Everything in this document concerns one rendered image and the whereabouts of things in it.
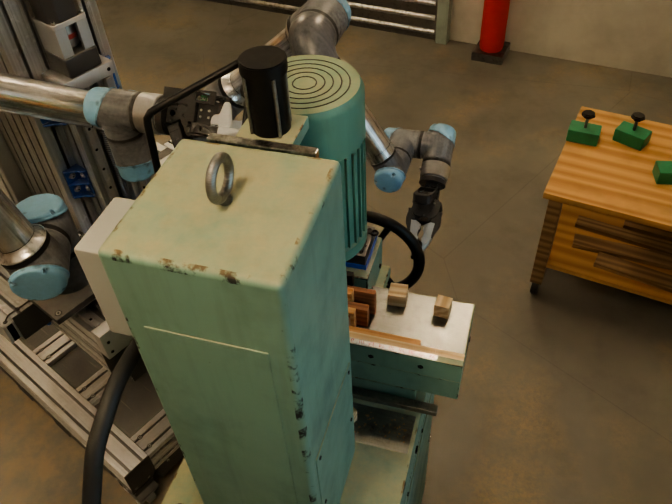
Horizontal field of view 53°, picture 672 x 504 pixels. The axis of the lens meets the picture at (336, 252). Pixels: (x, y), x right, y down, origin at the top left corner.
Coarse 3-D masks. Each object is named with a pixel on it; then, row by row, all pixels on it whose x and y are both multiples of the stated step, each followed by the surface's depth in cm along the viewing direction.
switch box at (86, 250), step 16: (112, 208) 84; (128, 208) 84; (96, 224) 82; (112, 224) 82; (80, 240) 80; (96, 240) 80; (80, 256) 80; (96, 256) 79; (96, 272) 81; (96, 288) 84; (112, 288) 83; (112, 304) 85; (112, 320) 88
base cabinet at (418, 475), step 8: (432, 400) 164; (424, 416) 149; (424, 424) 151; (424, 432) 155; (424, 440) 160; (424, 448) 166; (416, 456) 145; (424, 456) 173; (416, 464) 146; (424, 464) 180; (416, 472) 151; (424, 472) 188; (416, 480) 157; (424, 480) 196; (408, 488) 138; (416, 488) 162; (408, 496) 140; (416, 496) 169
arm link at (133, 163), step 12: (120, 144) 128; (132, 144) 129; (144, 144) 131; (120, 156) 130; (132, 156) 130; (144, 156) 132; (120, 168) 133; (132, 168) 132; (144, 168) 133; (132, 180) 134
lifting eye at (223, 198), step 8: (224, 152) 75; (216, 160) 73; (224, 160) 74; (208, 168) 72; (216, 168) 73; (224, 168) 77; (232, 168) 77; (208, 176) 72; (216, 176) 73; (224, 176) 77; (232, 176) 77; (208, 184) 73; (224, 184) 77; (232, 184) 77; (208, 192) 73; (216, 192) 74; (224, 192) 76; (216, 200) 74; (224, 200) 76
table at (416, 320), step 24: (384, 288) 150; (384, 312) 145; (408, 312) 145; (432, 312) 144; (456, 312) 144; (408, 336) 140; (432, 336) 140; (456, 336) 139; (408, 384) 137; (432, 384) 134; (456, 384) 132
